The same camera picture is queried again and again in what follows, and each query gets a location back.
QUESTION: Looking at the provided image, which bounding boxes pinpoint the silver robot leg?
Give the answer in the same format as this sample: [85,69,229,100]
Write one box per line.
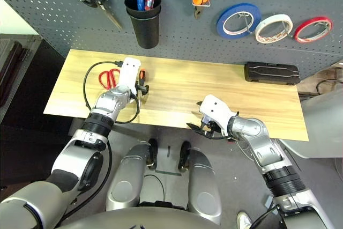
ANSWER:
[178,141,222,224]
[105,138,159,212]

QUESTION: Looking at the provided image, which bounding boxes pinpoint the black aluminium-edged flight case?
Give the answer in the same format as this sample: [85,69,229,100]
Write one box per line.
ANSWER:
[0,34,43,122]

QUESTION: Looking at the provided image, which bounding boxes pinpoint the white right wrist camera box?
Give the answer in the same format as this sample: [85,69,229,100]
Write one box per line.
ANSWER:
[199,94,238,136]

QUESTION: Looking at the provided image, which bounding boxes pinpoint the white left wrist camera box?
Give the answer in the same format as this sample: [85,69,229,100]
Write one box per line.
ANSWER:
[117,57,142,93]

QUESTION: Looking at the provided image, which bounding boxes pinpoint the orange and black screwdriver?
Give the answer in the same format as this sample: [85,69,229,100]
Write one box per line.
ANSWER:
[138,68,147,104]

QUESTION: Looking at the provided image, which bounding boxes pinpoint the light grey side table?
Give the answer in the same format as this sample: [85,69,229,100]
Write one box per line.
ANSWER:
[280,84,343,159]

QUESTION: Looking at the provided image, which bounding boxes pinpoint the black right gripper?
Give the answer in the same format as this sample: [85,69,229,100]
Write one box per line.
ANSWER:
[187,101,225,139]

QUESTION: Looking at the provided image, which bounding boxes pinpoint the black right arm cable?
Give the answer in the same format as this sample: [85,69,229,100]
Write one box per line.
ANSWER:
[206,132,285,229]

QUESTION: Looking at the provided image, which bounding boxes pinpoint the black ribbed plastic case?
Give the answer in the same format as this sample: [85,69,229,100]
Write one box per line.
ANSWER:
[0,40,25,106]

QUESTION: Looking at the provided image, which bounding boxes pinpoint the long black floor tape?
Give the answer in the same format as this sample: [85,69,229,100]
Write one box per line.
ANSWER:
[155,169,183,176]

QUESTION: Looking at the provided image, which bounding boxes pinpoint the silver robot left leg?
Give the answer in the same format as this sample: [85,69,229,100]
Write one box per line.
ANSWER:
[105,138,159,212]

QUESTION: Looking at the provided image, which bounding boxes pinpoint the white tape roll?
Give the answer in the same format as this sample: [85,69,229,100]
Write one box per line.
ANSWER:
[254,13,294,44]

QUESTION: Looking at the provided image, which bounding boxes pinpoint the blue tape roll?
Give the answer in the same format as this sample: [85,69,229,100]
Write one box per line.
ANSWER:
[216,3,262,39]

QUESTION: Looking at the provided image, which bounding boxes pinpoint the red tape roll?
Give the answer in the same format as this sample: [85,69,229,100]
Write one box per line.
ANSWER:
[293,16,334,43]

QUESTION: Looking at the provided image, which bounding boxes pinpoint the silver robot right leg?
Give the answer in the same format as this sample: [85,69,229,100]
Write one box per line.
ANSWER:
[178,141,222,224]

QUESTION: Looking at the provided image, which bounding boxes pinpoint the black tool case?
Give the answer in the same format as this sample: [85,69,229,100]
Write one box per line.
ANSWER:
[243,61,300,86]

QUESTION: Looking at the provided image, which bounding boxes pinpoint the black-handled scissors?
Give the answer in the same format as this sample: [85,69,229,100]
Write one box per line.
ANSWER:
[76,0,123,31]

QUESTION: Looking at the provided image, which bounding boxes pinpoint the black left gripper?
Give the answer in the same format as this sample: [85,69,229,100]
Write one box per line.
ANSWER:
[130,84,150,103]

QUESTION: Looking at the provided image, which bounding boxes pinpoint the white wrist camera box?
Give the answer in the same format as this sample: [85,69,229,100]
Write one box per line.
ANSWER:
[117,57,142,93]
[199,94,238,136]

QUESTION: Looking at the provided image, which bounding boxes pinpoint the red-handled scissors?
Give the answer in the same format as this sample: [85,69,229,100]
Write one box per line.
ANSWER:
[98,68,121,90]

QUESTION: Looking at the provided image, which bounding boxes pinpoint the grey robot torso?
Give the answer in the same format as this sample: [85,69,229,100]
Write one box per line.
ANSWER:
[56,207,223,229]

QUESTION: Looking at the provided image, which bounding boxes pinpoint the black plastic cup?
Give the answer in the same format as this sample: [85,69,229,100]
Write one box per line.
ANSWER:
[124,0,162,49]

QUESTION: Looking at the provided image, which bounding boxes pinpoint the white sneaker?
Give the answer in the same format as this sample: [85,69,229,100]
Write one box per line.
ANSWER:
[236,211,252,229]

